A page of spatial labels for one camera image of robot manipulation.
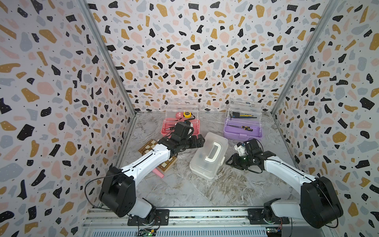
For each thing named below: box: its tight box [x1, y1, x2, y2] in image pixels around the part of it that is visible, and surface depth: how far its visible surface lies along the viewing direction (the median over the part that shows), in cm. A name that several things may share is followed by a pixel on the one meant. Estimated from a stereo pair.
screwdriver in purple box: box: [226, 124, 254, 132], surface depth 114 cm
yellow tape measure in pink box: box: [183, 111, 192, 119], surface depth 111 cm
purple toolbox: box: [223, 98, 263, 139], surface depth 112 cm
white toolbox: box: [189, 131, 229, 181], surface depth 87 cm
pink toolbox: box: [160, 98, 201, 138], surface depth 112 cm
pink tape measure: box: [175, 112, 185, 120], surface depth 111 cm
